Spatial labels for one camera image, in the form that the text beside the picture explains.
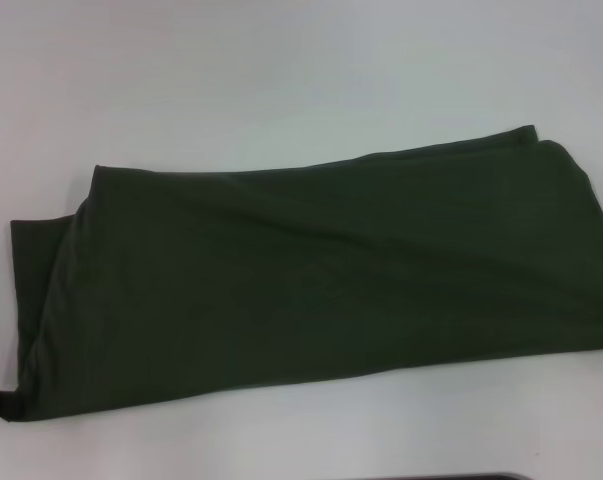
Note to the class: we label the dark green FREE! t-shirt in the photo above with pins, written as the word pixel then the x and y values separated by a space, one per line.
pixel 301 275

